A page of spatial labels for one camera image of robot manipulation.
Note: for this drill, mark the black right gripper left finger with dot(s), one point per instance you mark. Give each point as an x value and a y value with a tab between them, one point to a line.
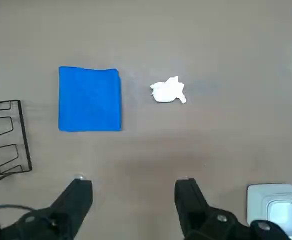
68	207

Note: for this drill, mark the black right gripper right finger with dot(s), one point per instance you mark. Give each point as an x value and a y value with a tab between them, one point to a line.
193	207

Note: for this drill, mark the white tissue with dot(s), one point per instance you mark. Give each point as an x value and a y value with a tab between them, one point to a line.
167	90

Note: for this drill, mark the stainless steel trash bin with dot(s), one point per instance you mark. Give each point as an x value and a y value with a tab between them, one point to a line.
276	205

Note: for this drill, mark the folded blue cloth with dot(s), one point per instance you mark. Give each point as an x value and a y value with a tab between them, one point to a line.
89	100

